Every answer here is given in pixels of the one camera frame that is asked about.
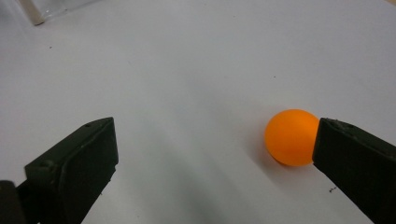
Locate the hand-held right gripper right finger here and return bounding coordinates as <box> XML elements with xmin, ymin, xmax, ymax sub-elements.
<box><xmin>312</xmin><ymin>117</ymin><xmax>396</xmax><ymax>224</ymax></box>

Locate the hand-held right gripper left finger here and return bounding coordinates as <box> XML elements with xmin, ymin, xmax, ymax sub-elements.
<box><xmin>23</xmin><ymin>117</ymin><xmax>120</xmax><ymax>224</ymax></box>

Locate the orange ball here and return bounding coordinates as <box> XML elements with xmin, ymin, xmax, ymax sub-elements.
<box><xmin>263</xmin><ymin>108</ymin><xmax>320</xmax><ymax>167</ymax></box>

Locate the clear plastic bag beige trim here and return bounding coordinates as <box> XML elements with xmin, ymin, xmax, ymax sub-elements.
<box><xmin>18</xmin><ymin>0</ymin><xmax>105</xmax><ymax>27</ymax></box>

